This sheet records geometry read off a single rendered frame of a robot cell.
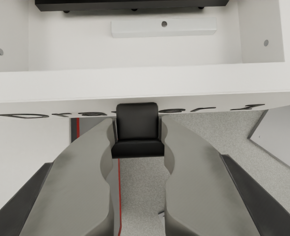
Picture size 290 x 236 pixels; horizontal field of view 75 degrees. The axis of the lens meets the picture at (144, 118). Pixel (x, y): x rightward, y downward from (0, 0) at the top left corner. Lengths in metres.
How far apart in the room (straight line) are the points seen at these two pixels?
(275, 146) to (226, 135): 0.26
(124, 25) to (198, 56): 0.08
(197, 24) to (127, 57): 0.08
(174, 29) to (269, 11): 0.08
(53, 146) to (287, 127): 1.16
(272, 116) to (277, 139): 0.13
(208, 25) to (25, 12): 0.19
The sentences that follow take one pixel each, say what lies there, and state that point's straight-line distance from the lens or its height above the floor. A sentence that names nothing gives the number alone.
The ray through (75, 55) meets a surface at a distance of 0.22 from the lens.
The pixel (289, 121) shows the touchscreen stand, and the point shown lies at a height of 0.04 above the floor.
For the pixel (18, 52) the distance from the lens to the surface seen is 0.23.
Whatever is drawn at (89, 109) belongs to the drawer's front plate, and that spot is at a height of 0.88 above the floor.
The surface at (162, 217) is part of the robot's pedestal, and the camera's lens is 1.11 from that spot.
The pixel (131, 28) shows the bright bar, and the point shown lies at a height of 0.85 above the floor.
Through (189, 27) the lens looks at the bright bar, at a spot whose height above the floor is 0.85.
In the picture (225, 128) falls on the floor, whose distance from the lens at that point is 1.13.
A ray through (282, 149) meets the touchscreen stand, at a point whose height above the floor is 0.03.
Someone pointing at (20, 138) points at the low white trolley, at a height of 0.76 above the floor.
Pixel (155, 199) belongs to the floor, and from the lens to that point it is 1.10.
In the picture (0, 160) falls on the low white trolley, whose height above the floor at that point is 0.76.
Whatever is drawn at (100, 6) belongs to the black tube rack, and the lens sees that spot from 0.21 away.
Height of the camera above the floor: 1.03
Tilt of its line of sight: 85 degrees down
